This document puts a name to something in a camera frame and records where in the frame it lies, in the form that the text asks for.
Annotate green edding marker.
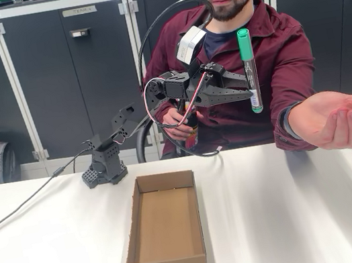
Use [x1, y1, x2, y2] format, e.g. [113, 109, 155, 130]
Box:
[234, 27, 265, 115]

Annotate dark glass beer bottle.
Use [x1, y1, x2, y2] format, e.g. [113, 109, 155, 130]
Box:
[167, 99, 205, 158]

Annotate person's left forearm maroon sleeve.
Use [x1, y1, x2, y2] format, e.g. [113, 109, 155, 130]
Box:
[265, 81, 316, 156]

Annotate person's right hand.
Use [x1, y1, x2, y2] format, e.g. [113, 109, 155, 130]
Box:
[158, 102, 208, 145]

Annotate person's left hand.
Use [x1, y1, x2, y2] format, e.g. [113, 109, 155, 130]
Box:
[284, 86, 352, 160]

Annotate bearded man in maroon jacket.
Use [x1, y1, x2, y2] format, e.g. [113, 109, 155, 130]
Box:
[124, 0, 331, 177]

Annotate smartwatch with dark band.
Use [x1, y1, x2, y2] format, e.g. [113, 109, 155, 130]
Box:
[279, 101, 308, 143]

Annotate black office chair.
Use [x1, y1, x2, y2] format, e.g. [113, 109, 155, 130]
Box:
[131, 116, 169, 164]

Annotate open brown cardboard box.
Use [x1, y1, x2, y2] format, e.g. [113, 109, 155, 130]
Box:
[110, 166, 210, 263]

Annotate grey tape team label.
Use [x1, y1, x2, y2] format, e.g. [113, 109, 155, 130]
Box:
[61, 5, 97, 19]

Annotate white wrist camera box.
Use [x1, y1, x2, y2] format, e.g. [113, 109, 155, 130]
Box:
[171, 23, 213, 69]

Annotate thick black camera cable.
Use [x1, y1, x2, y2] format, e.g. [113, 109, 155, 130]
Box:
[125, 0, 239, 167]

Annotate black cabinet door handle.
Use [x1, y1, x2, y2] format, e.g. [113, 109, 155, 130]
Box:
[69, 27, 92, 40]

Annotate thin black power cable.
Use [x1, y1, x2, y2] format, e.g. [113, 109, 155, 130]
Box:
[0, 147, 107, 240]

